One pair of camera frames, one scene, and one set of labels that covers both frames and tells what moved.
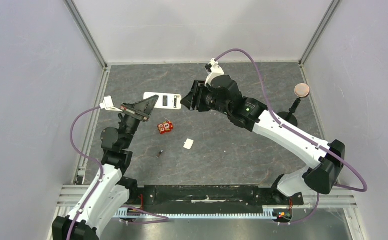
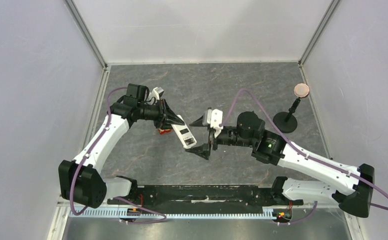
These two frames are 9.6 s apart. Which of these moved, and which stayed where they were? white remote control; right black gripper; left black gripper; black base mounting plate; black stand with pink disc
Moved: right black gripper; left black gripper; white remote control
Stayed: black stand with pink disc; black base mounting plate
